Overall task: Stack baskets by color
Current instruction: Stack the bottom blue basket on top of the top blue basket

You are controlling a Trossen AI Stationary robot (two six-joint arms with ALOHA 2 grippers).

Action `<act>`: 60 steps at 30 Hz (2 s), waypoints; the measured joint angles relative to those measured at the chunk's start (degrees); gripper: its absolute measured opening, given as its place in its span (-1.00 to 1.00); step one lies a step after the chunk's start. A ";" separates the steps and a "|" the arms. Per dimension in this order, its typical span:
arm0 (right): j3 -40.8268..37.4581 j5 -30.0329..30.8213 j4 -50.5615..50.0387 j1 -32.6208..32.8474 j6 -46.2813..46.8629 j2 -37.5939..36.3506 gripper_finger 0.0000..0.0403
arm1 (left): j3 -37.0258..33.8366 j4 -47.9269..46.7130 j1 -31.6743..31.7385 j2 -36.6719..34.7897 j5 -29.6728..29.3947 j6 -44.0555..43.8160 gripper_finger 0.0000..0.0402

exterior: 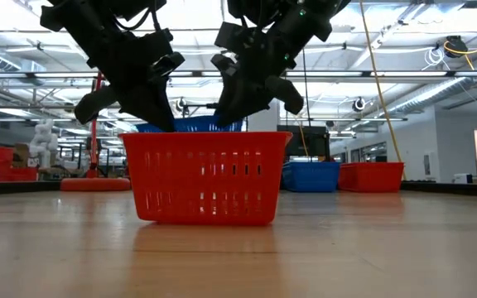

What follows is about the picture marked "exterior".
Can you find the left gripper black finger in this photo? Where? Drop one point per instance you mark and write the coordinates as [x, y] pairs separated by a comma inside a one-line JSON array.
[[93, 105], [151, 109]]

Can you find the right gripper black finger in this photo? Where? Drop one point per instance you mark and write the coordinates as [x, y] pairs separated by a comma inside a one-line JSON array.
[[288, 95], [238, 101]]

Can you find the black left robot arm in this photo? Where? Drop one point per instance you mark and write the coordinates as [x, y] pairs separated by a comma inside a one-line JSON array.
[[97, 16]]

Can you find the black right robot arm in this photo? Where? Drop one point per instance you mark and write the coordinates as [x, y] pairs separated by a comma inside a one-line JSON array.
[[313, 12]]

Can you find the white square column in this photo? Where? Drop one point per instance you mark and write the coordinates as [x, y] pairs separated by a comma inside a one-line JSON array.
[[263, 124]]

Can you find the black monitor screen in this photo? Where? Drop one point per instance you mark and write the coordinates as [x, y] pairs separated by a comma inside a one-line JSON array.
[[317, 142]]

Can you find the white robot figure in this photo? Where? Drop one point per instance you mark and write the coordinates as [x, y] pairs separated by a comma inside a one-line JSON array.
[[44, 140]]

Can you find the red desk lamp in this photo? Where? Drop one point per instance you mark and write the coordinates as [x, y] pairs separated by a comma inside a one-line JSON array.
[[95, 185]]

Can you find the brown cardboard box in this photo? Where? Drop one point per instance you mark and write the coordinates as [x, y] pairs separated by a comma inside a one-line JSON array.
[[21, 155]]

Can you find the red storage bins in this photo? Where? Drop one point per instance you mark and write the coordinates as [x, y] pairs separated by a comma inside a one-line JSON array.
[[23, 174]]

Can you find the small white device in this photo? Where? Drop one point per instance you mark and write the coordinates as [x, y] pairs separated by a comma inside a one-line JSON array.
[[463, 179]]

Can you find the black metal gantry frame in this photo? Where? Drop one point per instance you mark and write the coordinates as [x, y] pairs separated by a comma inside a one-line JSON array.
[[199, 106]]

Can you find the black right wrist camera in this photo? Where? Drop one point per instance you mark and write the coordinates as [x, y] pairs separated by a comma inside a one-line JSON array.
[[230, 36]]

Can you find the black aluminium table frame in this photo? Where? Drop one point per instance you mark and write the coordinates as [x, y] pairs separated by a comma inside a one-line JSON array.
[[449, 189]]

